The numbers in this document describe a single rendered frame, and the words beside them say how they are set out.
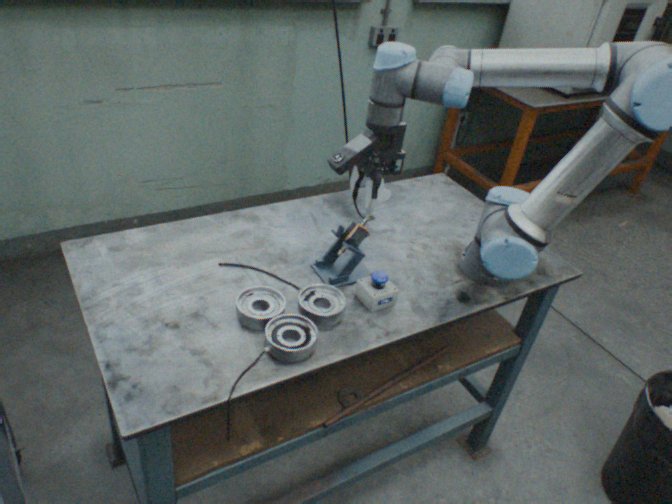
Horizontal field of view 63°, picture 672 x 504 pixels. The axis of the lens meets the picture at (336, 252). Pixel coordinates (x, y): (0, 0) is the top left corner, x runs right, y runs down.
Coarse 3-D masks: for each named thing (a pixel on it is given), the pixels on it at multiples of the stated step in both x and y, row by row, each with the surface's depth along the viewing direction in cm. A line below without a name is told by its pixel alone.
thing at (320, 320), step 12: (312, 288) 122; (324, 288) 123; (336, 288) 122; (300, 300) 117; (312, 300) 120; (324, 300) 121; (300, 312) 117; (312, 312) 115; (324, 312) 117; (336, 312) 116; (324, 324) 117
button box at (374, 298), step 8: (360, 280) 125; (368, 280) 125; (360, 288) 125; (368, 288) 123; (376, 288) 123; (384, 288) 124; (392, 288) 124; (360, 296) 125; (368, 296) 122; (376, 296) 121; (384, 296) 122; (392, 296) 124; (368, 304) 123; (376, 304) 122; (384, 304) 124; (392, 304) 126
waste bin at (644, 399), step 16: (656, 384) 174; (640, 400) 169; (656, 400) 181; (640, 416) 166; (656, 416) 159; (624, 432) 177; (640, 432) 166; (656, 432) 159; (624, 448) 175; (640, 448) 167; (656, 448) 161; (608, 464) 185; (624, 464) 174; (640, 464) 168; (656, 464) 162; (608, 480) 183; (624, 480) 175; (640, 480) 169; (656, 480) 164; (608, 496) 183; (624, 496) 176; (640, 496) 171; (656, 496) 167
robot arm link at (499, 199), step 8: (496, 192) 129; (504, 192) 130; (512, 192) 131; (520, 192) 132; (488, 200) 130; (496, 200) 128; (504, 200) 126; (512, 200) 126; (520, 200) 127; (488, 208) 130; (496, 208) 127; (504, 208) 126; (488, 216) 127; (480, 224) 135; (480, 232) 135; (480, 240) 135
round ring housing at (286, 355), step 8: (272, 320) 111; (280, 320) 113; (288, 320) 113; (296, 320) 114; (304, 320) 113; (272, 328) 111; (288, 328) 111; (296, 328) 112; (312, 328) 112; (280, 336) 109; (288, 336) 113; (296, 336) 112; (304, 336) 111; (312, 336) 110; (272, 344) 106; (288, 344) 108; (296, 344) 108; (312, 344) 107; (272, 352) 107; (280, 352) 106; (288, 352) 105; (296, 352) 105; (304, 352) 106; (280, 360) 108; (288, 360) 107; (296, 360) 108
